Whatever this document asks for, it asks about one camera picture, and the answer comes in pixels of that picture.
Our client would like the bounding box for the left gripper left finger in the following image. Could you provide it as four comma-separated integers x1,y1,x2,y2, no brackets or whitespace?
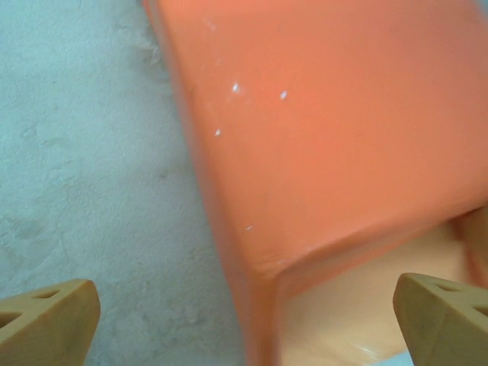
0,278,101,366

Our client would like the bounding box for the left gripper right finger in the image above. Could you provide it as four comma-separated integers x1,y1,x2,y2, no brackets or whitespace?
393,272,488,366

